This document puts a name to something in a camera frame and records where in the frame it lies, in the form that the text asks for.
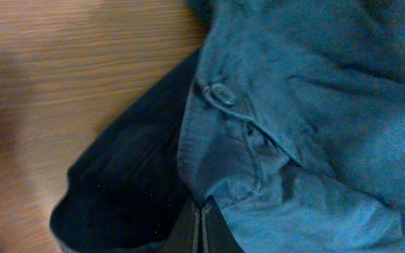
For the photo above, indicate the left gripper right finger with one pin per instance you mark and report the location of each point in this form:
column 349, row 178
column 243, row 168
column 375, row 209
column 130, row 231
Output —
column 201, row 230

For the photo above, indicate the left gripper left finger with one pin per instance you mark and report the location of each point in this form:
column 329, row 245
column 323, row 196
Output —
column 124, row 193

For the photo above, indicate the navy blue shorts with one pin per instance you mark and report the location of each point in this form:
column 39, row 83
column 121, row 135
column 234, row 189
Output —
column 295, row 123

